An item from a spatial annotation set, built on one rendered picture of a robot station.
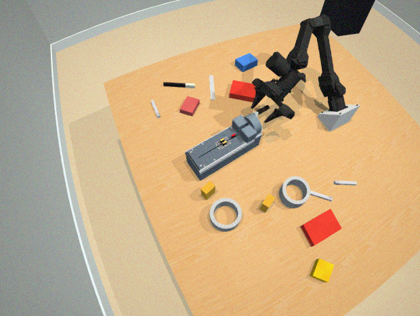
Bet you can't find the red rectangular block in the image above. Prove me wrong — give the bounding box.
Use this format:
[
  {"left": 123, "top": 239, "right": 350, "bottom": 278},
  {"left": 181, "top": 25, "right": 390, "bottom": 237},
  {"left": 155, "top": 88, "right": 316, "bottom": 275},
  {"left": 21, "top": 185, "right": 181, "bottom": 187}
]
[
  {"left": 300, "top": 209, "right": 342, "bottom": 247},
  {"left": 180, "top": 96, "right": 200, "bottom": 116},
  {"left": 229, "top": 80, "right": 255, "bottom": 102}
]

